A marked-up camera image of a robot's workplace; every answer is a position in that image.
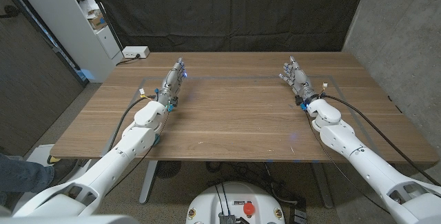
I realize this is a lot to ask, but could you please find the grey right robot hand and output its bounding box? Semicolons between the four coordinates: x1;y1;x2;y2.
278;55;320;106

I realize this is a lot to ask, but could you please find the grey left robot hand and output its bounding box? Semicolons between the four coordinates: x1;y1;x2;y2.
154;57;188;113

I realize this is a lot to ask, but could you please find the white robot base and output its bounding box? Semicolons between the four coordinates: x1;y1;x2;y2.
185;181;286;224

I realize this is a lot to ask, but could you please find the white power strip box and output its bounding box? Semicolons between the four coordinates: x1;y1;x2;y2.
121;45;151;59

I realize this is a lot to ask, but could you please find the black round floor object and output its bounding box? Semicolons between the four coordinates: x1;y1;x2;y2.
155;161;183;179

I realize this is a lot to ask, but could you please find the black backdrop curtain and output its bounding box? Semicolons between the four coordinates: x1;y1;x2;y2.
84;0;370;53

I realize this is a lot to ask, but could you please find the cardboard box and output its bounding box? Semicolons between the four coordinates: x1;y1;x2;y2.
88;12;107;31

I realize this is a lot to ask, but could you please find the grey table leg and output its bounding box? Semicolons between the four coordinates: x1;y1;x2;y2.
139;160;158;205
309;162;334;210

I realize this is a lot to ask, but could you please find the black backdrop stand pole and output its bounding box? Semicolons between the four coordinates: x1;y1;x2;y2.
82;0;124;52

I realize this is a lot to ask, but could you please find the white shelf cabinet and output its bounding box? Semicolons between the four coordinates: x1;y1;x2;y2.
10;0;124;83

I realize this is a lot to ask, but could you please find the black power adapter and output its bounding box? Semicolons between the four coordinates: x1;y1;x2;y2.
289;196;308;224

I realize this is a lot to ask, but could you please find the dark shoe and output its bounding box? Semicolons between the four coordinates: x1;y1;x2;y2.
48;158;79;187

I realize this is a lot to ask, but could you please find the person's leg in jeans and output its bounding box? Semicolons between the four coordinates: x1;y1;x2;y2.
0;153;55;206

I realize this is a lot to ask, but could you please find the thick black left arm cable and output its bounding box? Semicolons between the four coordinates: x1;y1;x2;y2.
107;94;158;152

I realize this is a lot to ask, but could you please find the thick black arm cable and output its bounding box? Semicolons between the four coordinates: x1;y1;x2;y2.
107;94;158;152
322;94;441;187

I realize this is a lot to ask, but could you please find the black power cord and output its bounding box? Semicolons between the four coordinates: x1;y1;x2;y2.
115;54;142;67

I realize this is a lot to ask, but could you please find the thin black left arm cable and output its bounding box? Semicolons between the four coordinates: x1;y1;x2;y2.
105;110;170;197

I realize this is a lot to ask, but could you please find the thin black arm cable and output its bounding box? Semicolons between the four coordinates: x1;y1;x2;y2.
303;109;392;215
105;110;170;197

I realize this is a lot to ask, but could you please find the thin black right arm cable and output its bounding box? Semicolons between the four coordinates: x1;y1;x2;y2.
303;109;392;215

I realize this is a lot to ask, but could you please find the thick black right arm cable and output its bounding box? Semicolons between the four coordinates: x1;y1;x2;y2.
322;94;441;187

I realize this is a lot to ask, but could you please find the black floor cable bundle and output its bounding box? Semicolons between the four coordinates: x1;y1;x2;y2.
205;161;298;205

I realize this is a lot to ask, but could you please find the black door handle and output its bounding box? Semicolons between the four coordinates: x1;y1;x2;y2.
0;5;21;19

